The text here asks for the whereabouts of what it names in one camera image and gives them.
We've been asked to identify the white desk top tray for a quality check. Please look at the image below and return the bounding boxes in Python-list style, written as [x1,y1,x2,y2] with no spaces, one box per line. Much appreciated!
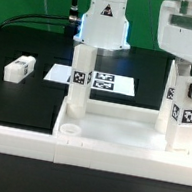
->
[52,93,192,160]

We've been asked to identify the fiducial marker sheet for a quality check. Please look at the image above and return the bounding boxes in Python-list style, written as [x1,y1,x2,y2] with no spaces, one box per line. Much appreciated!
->
[44,64,135,96]

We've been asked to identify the black cable bundle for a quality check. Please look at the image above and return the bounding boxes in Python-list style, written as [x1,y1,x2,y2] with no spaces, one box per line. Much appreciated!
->
[0,4,81,44]

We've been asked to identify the white front fence bar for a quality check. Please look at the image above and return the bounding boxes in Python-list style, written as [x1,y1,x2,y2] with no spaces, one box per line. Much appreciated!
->
[0,126,192,186]

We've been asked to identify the black cable connector post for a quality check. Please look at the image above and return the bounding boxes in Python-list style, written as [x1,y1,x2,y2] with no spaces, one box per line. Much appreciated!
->
[64,0,79,38]

